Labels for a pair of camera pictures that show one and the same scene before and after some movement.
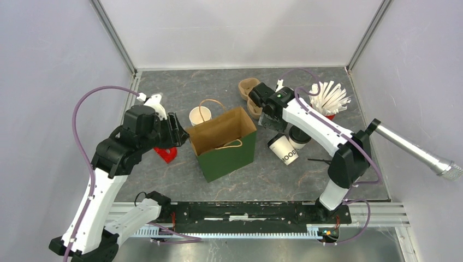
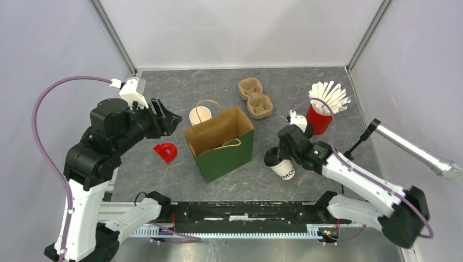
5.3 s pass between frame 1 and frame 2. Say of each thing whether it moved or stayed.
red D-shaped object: stayed
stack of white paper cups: stayed
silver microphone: stayed
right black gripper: moved
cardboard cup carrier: stayed
